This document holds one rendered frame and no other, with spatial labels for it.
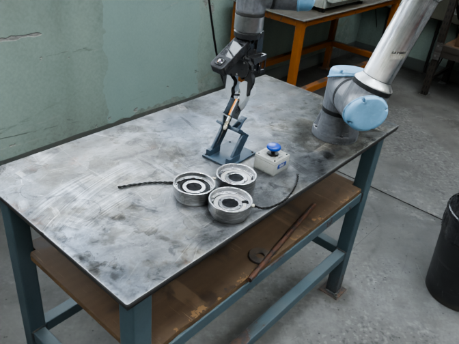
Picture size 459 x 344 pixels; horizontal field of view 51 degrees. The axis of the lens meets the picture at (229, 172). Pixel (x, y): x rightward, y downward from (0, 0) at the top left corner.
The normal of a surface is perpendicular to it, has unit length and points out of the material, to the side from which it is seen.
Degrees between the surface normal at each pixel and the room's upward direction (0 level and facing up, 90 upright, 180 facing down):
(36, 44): 90
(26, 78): 90
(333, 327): 0
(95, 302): 0
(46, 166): 0
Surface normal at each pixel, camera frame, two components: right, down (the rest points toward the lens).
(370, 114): 0.07, 0.63
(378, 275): 0.09, -0.85
